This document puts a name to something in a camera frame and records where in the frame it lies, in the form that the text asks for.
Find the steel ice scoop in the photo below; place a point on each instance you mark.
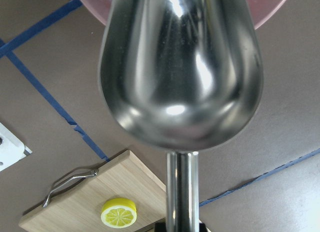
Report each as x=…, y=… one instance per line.
x=184, y=76

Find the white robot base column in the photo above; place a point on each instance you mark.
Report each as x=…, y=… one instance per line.
x=12, y=149

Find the wooden cutting board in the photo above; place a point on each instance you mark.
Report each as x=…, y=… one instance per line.
x=79, y=209

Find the lemon half slice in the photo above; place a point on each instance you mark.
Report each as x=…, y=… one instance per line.
x=118, y=213

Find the pink bowl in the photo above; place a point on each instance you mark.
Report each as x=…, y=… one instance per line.
x=261, y=10

